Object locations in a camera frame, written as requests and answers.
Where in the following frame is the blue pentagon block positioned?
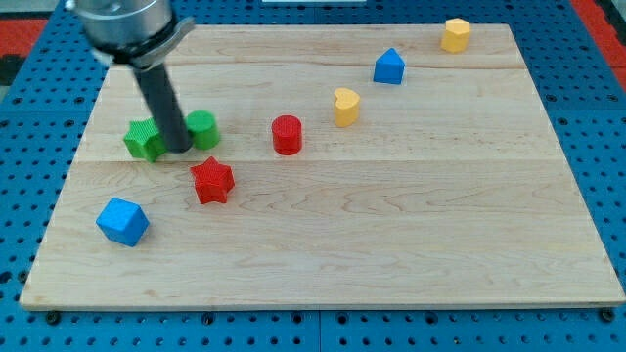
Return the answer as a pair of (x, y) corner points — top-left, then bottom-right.
(373, 48), (405, 85)

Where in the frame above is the green cylinder block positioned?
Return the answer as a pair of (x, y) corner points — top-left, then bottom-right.
(186, 110), (220, 150)

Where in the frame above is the red cylinder block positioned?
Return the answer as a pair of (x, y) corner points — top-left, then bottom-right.
(271, 114), (302, 155)

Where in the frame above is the red star block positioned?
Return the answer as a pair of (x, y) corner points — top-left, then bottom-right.
(190, 156), (235, 204)

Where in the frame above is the blue cube block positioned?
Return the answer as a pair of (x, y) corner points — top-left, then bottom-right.
(96, 198), (150, 247)

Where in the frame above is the wooden board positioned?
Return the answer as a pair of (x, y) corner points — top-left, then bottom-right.
(20, 24), (625, 312)

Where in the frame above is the yellow heart block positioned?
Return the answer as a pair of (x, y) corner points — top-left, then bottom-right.
(334, 87), (361, 127)

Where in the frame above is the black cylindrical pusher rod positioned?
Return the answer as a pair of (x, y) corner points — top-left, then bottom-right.
(133, 64), (193, 154)

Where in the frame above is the yellow hexagon block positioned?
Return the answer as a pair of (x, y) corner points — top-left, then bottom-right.
(440, 18), (471, 54)

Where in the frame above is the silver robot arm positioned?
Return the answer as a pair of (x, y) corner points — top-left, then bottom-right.
(65, 0), (196, 154)

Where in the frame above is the green star block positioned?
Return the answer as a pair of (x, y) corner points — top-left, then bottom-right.
(123, 118), (167, 163)

